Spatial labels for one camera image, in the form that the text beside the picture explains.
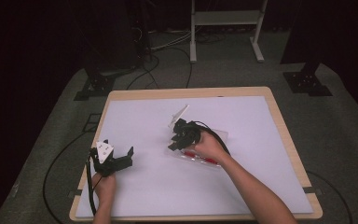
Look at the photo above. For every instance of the white table mat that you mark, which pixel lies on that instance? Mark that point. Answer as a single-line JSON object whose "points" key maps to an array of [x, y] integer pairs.
{"points": [[143, 124]]}

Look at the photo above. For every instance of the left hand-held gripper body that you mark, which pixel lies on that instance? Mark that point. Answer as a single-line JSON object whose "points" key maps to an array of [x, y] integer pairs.
{"points": [[103, 151]]}

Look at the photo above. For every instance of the black stand base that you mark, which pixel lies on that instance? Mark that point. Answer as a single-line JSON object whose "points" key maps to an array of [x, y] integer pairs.
{"points": [[306, 82], [96, 85]]}

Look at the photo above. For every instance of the red pen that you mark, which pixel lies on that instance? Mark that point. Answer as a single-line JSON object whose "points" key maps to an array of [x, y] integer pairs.
{"points": [[190, 153]]}

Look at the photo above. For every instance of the clear plastic pencil case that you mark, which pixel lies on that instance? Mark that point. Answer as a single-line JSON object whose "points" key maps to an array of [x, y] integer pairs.
{"points": [[223, 135]]}

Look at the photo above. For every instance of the person's right hand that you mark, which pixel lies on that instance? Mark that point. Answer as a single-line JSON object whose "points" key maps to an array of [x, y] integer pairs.
{"points": [[211, 149]]}

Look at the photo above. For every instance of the person's left hand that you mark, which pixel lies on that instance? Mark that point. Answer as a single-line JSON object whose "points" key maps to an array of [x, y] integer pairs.
{"points": [[105, 188]]}

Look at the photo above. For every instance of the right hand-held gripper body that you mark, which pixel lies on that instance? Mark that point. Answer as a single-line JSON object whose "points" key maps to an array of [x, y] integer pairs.
{"points": [[188, 130]]}

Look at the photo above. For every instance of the white metal stand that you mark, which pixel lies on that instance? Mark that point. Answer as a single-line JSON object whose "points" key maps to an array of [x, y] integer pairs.
{"points": [[227, 17]]}

